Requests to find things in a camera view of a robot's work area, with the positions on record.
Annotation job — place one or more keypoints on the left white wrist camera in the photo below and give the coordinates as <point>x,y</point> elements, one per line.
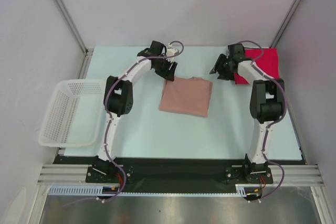
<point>171,52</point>

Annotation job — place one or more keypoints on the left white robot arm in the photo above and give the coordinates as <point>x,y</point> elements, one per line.
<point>118,97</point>

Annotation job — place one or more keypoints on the red folded t shirt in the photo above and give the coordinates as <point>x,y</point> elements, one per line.
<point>269,62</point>

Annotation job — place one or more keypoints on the aluminium front rail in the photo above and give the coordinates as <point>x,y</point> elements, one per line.
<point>66,174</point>

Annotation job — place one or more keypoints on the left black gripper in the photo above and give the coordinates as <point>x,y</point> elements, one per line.
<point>168,74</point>

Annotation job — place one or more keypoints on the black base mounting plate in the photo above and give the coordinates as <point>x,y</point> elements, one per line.
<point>186,175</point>

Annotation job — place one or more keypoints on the left aluminium corner post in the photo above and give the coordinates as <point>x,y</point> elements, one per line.
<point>70,24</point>

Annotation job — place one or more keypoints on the white plastic laundry basket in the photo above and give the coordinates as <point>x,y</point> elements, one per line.
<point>74,114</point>

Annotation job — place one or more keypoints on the right aluminium corner post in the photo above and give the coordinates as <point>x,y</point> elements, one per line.
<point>286,22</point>

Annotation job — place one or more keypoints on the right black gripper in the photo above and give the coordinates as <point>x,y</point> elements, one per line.
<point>221,59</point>

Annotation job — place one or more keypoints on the pink printed t shirt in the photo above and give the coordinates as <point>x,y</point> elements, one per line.
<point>186,96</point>

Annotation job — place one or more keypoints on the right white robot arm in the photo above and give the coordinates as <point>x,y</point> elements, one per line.
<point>268,106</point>

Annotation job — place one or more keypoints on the white slotted cable duct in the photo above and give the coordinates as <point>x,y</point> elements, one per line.
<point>109,191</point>

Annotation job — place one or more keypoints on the aluminium corner post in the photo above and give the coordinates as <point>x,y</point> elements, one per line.
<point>70,24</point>
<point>286,22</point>

